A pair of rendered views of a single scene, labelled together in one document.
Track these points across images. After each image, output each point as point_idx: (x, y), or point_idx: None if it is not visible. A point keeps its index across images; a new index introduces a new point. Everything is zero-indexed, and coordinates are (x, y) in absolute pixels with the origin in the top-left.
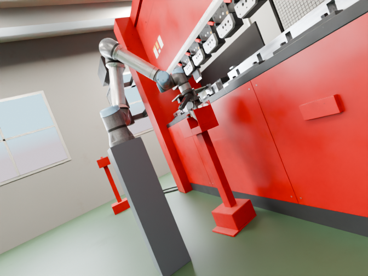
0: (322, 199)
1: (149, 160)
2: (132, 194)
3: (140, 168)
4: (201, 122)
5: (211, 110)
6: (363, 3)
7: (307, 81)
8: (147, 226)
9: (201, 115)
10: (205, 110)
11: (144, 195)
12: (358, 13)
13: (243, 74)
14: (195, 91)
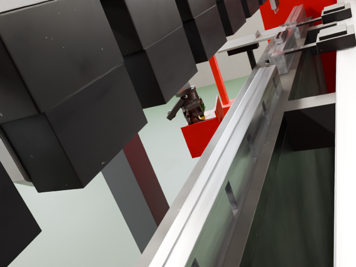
0: None
1: (130, 168)
2: (114, 194)
3: (121, 174)
4: (193, 145)
5: (217, 128)
6: None
7: None
8: (130, 223)
9: (194, 135)
10: (203, 128)
11: (126, 198)
12: None
13: (215, 131)
14: (195, 93)
